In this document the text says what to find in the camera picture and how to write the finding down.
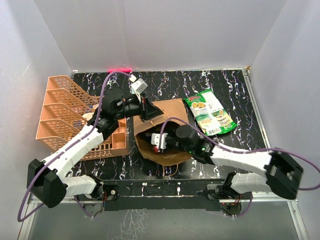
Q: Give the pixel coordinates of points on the green Chuba snack bag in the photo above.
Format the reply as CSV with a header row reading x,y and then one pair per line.
x,y
209,113

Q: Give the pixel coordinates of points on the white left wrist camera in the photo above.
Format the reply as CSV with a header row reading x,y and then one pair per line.
x,y
137,85

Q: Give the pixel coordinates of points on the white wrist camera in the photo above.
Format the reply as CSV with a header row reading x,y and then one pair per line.
x,y
159,141
137,85

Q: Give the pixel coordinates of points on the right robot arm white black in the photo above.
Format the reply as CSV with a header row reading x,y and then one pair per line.
x,y
267,171

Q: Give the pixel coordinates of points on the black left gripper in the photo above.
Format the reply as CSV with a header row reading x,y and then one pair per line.
x,y
148,110

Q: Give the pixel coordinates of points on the brown paper bag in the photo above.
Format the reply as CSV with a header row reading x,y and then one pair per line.
x,y
169,157

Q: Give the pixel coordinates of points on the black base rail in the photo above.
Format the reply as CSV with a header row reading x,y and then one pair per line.
x,y
173,194

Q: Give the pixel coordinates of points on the peach plastic desk organizer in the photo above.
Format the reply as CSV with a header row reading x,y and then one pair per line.
x,y
65,111

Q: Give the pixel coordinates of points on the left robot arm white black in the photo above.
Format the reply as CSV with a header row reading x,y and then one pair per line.
x,y
48,180

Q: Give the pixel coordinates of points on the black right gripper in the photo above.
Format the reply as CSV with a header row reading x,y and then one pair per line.
x,y
169,134

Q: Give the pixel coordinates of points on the red LED strip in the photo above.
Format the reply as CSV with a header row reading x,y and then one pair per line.
x,y
120,69

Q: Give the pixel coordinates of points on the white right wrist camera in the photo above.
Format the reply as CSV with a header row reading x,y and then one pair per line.
x,y
159,141

